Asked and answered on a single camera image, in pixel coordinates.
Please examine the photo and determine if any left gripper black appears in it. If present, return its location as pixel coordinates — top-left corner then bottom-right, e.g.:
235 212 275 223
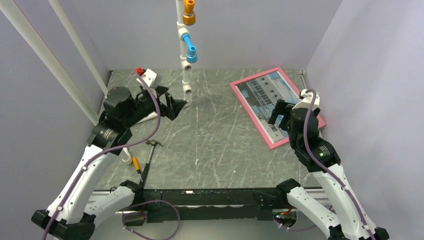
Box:
122 85 187 128

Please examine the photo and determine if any pink photo frame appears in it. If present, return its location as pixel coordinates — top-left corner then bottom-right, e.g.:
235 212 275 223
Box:
229 66 327 151

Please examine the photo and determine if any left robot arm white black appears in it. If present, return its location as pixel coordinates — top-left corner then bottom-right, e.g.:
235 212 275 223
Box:
31 86 187 240

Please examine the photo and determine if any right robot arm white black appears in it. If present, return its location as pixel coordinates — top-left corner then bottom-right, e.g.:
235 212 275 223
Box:
268 99 390 240

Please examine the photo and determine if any blue pipe nozzle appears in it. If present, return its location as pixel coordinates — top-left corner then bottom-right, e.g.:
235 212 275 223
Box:
181 33 198 64

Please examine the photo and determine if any white pvc pipe structure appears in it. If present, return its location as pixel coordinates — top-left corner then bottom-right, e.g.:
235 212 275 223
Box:
119 0 196 166

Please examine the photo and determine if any orange pipe nozzle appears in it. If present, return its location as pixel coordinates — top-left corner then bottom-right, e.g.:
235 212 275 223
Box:
182 0 196 26

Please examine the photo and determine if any white diagonal pole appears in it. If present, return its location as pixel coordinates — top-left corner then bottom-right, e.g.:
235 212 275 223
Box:
0 0 98 125

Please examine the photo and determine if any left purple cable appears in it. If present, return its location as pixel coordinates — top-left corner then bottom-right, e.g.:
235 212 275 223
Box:
41 71 181 240

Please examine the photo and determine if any purple cable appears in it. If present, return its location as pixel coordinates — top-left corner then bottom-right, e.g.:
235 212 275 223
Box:
41 71 181 240
273 88 377 240

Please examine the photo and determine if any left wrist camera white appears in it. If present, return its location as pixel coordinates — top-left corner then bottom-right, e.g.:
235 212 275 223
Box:
134 67 162 90

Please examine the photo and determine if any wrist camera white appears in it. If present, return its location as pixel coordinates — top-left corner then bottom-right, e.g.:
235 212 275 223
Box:
134 67 162 90
296 89 321 117

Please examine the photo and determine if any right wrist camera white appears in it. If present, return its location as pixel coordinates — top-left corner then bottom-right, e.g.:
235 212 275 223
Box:
296 89 321 117

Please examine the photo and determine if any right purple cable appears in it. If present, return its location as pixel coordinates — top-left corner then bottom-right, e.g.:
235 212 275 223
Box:
273 88 377 240

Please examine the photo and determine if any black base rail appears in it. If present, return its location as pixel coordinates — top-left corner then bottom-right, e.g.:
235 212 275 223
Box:
123 187 291 223

